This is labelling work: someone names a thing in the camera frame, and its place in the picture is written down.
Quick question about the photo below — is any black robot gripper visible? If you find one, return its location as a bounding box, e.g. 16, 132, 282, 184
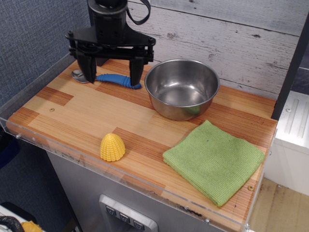
65, 4, 155, 86

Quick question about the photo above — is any stainless steel bowl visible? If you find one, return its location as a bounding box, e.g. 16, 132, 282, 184
144, 59, 220, 121

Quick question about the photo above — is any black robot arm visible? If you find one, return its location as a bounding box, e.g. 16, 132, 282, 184
65, 0, 156, 88

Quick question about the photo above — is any yellow toy corn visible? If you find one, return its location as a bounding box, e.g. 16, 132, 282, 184
99, 133, 126, 162

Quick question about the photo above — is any clear acrylic table guard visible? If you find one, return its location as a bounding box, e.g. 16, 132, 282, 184
0, 36, 278, 232

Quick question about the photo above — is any green folded cloth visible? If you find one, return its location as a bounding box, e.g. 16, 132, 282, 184
163, 120, 265, 206

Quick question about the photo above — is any silver dispenser panel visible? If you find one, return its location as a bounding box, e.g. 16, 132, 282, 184
99, 194, 158, 232

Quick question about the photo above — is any yellow object bottom left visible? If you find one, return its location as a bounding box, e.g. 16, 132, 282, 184
21, 221, 43, 232

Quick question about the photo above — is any white aluminium side block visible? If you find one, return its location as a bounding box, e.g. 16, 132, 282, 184
275, 91, 309, 154

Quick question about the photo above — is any blue handled metal spoon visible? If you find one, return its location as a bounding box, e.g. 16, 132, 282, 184
71, 70, 142, 89

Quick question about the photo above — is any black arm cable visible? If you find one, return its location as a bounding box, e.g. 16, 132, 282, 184
125, 0, 151, 26

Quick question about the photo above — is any black vertical post right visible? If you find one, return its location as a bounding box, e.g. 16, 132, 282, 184
271, 15, 309, 120

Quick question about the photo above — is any black corrugated hose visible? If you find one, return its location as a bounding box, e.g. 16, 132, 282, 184
0, 216, 23, 232

